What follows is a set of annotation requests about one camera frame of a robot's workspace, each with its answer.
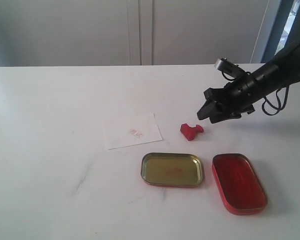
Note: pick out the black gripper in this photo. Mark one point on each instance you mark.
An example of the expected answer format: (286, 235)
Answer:
(229, 102)

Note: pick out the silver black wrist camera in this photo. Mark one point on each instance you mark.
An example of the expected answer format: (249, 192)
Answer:
(229, 70)

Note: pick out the gold tin lid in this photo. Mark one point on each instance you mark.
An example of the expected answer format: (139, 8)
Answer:
(178, 170)

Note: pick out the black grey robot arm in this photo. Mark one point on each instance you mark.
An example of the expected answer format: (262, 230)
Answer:
(281, 71)

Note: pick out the red plastic stamp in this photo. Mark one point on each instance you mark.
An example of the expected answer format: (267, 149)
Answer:
(189, 132)

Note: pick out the white paper sheet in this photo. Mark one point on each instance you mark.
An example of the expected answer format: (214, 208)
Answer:
(130, 131)

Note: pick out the grey cabinet doors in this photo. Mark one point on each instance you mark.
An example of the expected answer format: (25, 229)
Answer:
(133, 32)

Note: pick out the red ink pad tin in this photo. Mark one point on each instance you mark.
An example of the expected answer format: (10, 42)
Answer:
(238, 184)

